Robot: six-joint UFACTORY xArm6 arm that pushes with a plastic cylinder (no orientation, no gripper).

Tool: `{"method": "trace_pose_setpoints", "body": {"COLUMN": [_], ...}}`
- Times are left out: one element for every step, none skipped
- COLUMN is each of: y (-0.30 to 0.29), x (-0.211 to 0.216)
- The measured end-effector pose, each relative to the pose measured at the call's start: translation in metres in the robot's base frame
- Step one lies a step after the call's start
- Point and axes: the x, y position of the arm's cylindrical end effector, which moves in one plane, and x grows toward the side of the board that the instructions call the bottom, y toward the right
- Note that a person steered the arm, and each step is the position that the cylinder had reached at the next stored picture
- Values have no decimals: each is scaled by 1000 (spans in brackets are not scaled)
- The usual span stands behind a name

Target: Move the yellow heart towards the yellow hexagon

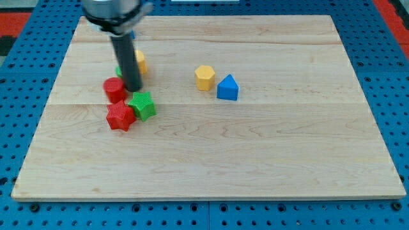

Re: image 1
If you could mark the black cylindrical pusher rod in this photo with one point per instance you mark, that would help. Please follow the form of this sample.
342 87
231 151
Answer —
127 61

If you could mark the yellow heart block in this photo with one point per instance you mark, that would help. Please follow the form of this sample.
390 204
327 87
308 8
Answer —
141 61

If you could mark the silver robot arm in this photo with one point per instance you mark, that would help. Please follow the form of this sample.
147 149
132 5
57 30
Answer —
117 18

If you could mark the yellow hexagon block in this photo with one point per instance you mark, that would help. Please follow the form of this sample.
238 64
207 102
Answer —
204 78

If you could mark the green block behind rod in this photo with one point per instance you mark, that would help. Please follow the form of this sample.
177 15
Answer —
118 72

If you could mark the red cylinder block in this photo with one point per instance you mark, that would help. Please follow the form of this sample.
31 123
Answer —
114 89

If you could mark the green star block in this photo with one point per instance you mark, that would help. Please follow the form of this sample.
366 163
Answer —
143 105

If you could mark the red star block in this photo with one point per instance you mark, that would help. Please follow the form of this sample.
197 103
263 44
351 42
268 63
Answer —
120 116

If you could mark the blue triangle block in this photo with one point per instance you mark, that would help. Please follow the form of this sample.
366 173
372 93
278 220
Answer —
228 89

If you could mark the wooden board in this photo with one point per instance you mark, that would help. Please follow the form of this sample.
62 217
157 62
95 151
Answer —
300 130

